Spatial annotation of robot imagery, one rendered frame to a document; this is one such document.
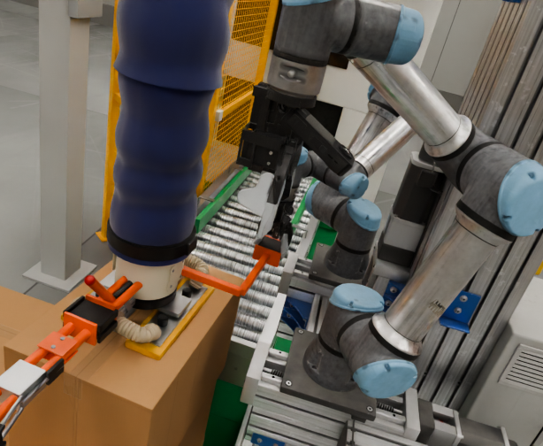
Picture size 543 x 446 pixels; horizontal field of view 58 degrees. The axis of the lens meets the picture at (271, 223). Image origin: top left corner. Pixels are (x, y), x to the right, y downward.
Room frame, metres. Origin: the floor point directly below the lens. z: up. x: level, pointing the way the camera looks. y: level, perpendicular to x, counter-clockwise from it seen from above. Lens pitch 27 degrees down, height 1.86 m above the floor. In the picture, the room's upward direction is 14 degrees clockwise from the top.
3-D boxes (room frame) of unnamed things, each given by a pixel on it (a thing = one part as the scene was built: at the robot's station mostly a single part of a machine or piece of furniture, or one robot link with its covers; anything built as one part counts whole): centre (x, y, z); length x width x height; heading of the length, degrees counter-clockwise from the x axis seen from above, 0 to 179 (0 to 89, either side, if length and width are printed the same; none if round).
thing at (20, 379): (0.64, 0.39, 1.07); 0.07 x 0.07 x 0.04; 78
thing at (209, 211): (3.01, 0.30, 0.60); 1.60 x 0.11 x 0.09; 172
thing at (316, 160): (1.38, -0.09, 1.37); 0.11 x 0.11 x 0.08; 50
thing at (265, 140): (0.69, 0.02, 1.65); 0.09 x 0.08 x 0.12; 83
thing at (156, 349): (1.08, 0.20, 0.97); 0.34 x 0.10 x 0.05; 168
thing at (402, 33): (0.74, -0.07, 1.81); 0.11 x 0.11 x 0.08; 21
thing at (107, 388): (1.09, 0.30, 0.74); 0.60 x 0.40 x 0.40; 169
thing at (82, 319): (0.85, 0.35, 1.07); 0.10 x 0.08 x 0.06; 78
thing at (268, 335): (2.57, -0.24, 0.50); 2.31 x 0.05 x 0.19; 172
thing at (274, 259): (1.34, -0.02, 1.08); 0.09 x 0.08 x 0.05; 78
